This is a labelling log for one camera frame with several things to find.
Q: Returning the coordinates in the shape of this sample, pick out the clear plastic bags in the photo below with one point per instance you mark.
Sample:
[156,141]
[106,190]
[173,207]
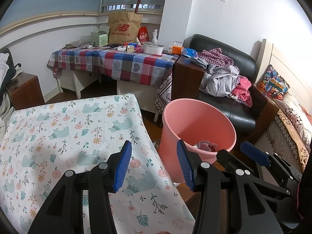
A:
[81,41]

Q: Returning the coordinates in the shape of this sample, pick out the floral pillow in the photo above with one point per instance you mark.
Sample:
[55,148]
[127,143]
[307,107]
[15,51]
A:
[298,117]

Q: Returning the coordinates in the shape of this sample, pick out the small boxes on desk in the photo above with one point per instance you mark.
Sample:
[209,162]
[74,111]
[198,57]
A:
[129,47]

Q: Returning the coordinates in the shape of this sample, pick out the white garment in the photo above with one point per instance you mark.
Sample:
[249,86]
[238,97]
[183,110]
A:
[3,68]

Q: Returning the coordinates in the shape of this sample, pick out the red gift bag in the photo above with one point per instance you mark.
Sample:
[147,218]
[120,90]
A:
[143,37]

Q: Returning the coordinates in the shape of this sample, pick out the brown paper bag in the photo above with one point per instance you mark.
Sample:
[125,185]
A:
[124,29]

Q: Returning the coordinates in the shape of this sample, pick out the low wooden cabinet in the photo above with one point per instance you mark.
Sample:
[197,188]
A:
[24,92]

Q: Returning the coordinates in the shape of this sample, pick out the window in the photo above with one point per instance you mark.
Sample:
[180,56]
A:
[117,7]

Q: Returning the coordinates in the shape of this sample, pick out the grey clothes pile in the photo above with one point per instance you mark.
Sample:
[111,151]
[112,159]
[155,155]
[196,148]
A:
[219,80]

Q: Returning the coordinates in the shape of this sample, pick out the orange tissue pack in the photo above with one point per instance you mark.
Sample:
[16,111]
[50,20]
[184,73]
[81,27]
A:
[176,49]

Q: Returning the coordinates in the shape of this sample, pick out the colourful cartoon cushion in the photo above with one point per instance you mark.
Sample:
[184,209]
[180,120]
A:
[273,82]

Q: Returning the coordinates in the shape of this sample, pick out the pink plastic bin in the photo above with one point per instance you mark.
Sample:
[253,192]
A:
[195,119]

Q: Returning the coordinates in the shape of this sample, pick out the quilted bed mattress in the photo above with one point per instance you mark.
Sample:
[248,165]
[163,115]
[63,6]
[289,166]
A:
[280,136]

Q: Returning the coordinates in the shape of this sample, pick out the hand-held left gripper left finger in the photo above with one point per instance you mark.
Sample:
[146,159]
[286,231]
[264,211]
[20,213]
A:
[123,165]

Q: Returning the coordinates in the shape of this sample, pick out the cream bed headboard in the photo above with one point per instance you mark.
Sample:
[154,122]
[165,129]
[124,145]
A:
[287,61]

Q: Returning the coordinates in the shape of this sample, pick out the white plastic basin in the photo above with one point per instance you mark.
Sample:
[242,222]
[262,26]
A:
[153,49]

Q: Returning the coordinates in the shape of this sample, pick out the plaid tablecloth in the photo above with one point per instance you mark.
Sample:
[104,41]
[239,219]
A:
[136,63]

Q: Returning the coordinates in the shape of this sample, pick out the blue plastic packet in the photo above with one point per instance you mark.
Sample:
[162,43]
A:
[189,52]

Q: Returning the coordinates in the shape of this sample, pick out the red patterned hanging cloth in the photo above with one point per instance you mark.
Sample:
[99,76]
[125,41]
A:
[163,90]

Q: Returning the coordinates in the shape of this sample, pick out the pink dotted garment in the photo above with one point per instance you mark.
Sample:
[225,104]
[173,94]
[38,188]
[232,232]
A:
[243,90]

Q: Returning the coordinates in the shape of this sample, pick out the floral tablecloth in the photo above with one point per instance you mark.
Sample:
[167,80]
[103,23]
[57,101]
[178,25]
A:
[73,131]

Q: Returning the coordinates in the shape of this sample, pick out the red plaid shirt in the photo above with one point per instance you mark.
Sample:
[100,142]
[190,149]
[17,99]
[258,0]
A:
[214,56]

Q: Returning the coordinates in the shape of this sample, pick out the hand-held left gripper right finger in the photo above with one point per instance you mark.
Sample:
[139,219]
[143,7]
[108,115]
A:
[186,165]

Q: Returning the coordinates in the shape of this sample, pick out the grey folded cloth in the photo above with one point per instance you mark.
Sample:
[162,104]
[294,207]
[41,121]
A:
[199,62]

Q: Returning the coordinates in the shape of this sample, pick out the black leather sofa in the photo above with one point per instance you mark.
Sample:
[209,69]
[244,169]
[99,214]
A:
[243,58]

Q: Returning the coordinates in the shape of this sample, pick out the tall wooden side cabinet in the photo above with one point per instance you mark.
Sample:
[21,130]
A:
[186,80]

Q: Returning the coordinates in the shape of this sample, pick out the dark clothes pile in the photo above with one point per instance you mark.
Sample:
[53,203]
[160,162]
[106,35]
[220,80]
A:
[7,97]

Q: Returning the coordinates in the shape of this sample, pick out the green cardboard box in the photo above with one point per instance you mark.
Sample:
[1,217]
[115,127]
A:
[99,37]

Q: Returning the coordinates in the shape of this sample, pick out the white figurine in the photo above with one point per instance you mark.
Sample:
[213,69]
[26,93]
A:
[155,37]

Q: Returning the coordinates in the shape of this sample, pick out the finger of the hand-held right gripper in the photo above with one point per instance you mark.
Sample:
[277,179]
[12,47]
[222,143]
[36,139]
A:
[229,159]
[253,152]

